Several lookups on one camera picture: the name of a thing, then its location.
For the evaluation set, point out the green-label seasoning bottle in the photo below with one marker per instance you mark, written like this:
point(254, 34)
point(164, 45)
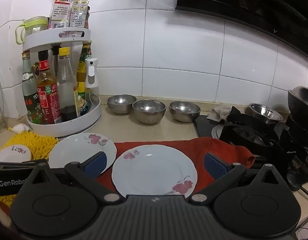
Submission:
point(82, 106)

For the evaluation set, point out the white spray bottle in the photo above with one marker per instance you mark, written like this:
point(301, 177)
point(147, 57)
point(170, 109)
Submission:
point(91, 80)

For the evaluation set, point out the black wok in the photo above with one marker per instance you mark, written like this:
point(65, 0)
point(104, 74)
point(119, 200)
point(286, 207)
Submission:
point(302, 102)

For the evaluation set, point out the yellow-cap dark sauce bottle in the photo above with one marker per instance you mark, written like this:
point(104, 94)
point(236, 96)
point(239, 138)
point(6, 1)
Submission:
point(66, 90)

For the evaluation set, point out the red cloth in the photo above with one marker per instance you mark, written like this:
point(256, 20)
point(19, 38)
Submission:
point(211, 146)

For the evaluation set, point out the black gas stove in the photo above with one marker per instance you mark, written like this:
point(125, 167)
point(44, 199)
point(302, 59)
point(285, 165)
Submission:
point(246, 135)

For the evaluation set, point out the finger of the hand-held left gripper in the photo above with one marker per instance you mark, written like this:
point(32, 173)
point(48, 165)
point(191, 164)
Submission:
point(11, 164)

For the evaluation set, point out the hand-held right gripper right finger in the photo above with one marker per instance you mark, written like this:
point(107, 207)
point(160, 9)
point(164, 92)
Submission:
point(215, 166)

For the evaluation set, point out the white two-tier spice rack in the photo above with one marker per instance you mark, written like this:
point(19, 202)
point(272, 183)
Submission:
point(76, 127)

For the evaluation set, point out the green-lidded clear jar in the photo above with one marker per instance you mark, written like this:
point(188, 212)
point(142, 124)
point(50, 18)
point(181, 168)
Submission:
point(35, 27)

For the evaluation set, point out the yellow chenille mat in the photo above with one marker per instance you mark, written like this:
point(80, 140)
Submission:
point(36, 142)

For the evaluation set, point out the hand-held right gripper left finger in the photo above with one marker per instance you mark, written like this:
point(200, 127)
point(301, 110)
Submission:
point(95, 163)

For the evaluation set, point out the white garlic bulb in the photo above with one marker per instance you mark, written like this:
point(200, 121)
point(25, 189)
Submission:
point(20, 128)

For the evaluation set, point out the white pink-flower plate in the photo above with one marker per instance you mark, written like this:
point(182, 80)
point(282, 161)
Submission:
point(69, 152)
point(154, 170)

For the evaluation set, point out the red-label oil bottle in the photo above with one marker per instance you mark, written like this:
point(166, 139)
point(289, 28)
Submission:
point(48, 97)

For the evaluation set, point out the small white floral dish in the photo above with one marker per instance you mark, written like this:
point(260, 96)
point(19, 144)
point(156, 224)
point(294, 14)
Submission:
point(13, 153)

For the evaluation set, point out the black range hood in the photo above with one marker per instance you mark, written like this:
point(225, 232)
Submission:
point(244, 2)

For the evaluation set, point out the stainless steel bowl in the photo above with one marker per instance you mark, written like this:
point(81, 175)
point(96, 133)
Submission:
point(266, 113)
point(121, 102)
point(184, 111)
point(149, 111)

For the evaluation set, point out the yellow-label green bottle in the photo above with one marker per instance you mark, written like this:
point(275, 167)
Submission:
point(82, 75)

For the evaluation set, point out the clear green-label bottle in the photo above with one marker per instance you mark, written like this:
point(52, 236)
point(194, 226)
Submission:
point(29, 90)

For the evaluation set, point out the red and white packet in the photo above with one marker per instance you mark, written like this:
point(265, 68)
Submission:
point(60, 10)

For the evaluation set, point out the white rag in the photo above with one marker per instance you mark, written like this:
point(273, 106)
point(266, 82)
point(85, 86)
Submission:
point(219, 113)

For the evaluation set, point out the yellow and white packet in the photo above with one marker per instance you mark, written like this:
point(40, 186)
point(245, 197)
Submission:
point(79, 12)

